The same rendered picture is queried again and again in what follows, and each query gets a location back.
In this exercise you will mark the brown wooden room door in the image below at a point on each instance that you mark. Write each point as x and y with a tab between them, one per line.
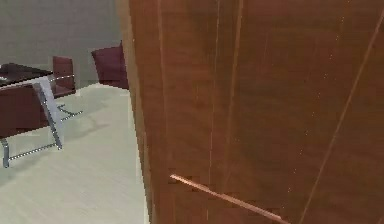
266	100

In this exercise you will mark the dark glass top table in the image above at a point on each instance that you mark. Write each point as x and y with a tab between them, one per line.
20	71

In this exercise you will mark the maroon chair with metal frame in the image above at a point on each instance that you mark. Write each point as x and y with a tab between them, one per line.
110	66
16	110
63	75

